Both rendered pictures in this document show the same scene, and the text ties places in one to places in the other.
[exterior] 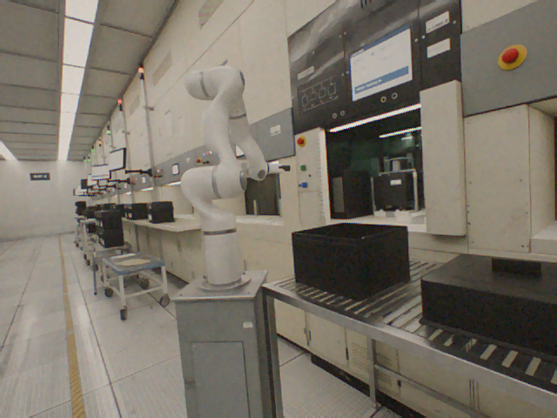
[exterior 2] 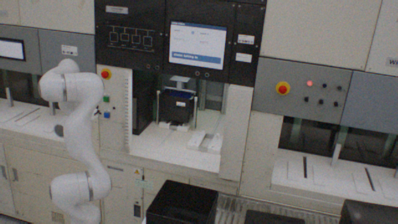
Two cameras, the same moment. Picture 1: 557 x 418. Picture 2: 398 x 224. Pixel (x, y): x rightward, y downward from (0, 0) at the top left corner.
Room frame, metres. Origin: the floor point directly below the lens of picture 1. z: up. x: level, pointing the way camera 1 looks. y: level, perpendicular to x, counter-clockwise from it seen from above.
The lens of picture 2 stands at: (-0.09, 0.57, 1.94)
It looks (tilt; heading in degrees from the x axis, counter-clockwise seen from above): 23 degrees down; 321
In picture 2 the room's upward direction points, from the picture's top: 5 degrees clockwise
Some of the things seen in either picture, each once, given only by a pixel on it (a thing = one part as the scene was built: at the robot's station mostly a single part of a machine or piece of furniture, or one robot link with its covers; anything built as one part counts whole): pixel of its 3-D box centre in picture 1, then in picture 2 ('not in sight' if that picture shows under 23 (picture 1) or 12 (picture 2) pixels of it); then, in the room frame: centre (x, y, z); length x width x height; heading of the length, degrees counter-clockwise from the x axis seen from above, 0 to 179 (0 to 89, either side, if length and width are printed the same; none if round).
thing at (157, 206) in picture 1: (160, 212); not in sight; (3.52, 1.47, 0.93); 0.30 x 0.28 x 0.26; 35
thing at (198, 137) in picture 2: (427, 216); (206, 141); (1.40, -0.74, 0.89); 0.22 x 0.21 x 0.04; 128
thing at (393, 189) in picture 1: (397, 184); (178, 99); (1.75, -0.74, 1.06); 0.24 x 0.20 x 0.32; 38
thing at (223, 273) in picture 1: (222, 257); not in sight; (1.02, 0.22, 0.85); 0.19 x 0.19 x 0.18
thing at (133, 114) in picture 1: (156, 175); not in sight; (4.81, 2.00, 1.50); 1.52 x 0.99 x 3.00; 38
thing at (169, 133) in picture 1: (189, 164); not in sight; (3.63, 1.08, 1.50); 1.52 x 0.99 x 3.00; 38
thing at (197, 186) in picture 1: (208, 199); (75, 200); (1.02, 0.25, 1.07); 0.19 x 0.12 x 0.24; 78
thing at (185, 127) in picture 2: (399, 211); (177, 121); (1.75, -0.74, 0.89); 0.22 x 0.21 x 0.04; 128
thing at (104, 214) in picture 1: (110, 219); not in sight; (4.13, 2.45, 0.85); 0.30 x 0.28 x 0.26; 37
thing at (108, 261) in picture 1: (135, 279); not in sight; (3.05, 1.62, 0.24); 0.97 x 0.52 x 0.48; 40
